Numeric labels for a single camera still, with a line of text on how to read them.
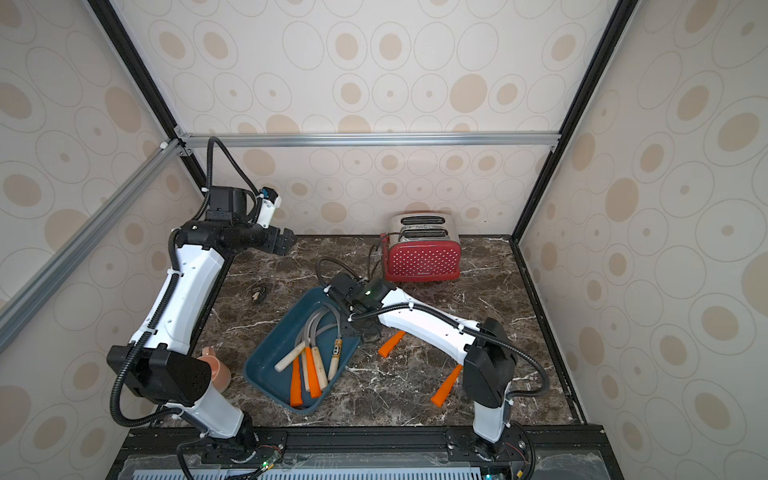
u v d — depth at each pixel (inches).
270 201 26.8
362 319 21.9
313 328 36.1
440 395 31.9
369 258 40.5
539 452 28.7
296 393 31.5
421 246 37.3
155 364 16.9
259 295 39.4
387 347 35.4
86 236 24.6
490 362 17.4
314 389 31.3
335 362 33.6
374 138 36.1
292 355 32.8
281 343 35.3
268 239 27.1
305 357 33.6
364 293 21.9
